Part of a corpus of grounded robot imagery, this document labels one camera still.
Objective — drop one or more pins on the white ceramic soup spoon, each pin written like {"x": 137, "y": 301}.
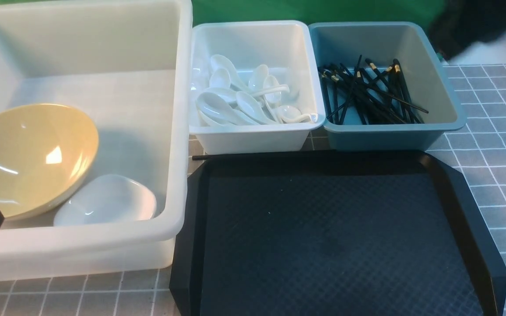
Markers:
{"x": 213, "y": 105}

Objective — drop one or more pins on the white square dish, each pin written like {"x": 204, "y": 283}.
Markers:
{"x": 110, "y": 198}

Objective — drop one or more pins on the yellow-green noodle bowl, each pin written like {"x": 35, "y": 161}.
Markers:
{"x": 46, "y": 152}

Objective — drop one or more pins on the black chopstick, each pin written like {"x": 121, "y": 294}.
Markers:
{"x": 389, "y": 80}
{"x": 414, "y": 118}
{"x": 335, "y": 102}
{"x": 265, "y": 155}
{"x": 325, "y": 93}

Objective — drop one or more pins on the black chopstick gold-tipped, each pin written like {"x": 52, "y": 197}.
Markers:
{"x": 349, "y": 95}

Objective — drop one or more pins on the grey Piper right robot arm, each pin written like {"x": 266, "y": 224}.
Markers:
{"x": 462, "y": 23}

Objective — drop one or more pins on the black chopstick in bin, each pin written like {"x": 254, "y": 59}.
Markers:
{"x": 414, "y": 118}
{"x": 389, "y": 80}
{"x": 325, "y": 93}
{"x": 335, "y": 102}

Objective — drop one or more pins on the small white plastic bin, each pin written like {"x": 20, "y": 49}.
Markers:
{"x": 286, "y": 48}

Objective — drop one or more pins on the black plastic serving tray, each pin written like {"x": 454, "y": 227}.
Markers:
{"x": 391, "y": 233}

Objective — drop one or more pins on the green cloth backdrop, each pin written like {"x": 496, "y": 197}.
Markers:
{"x": 420, "y": 12}

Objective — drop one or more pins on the large translucent white tub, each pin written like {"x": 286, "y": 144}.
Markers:
{"x": 126, "y": 64}

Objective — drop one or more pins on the blue-grey plastic bin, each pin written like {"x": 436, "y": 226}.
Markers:
{"x": 429, "y": 87}

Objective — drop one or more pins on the grey checked tablecloth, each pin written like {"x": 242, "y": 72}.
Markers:
{"x": 478, "y": 151}

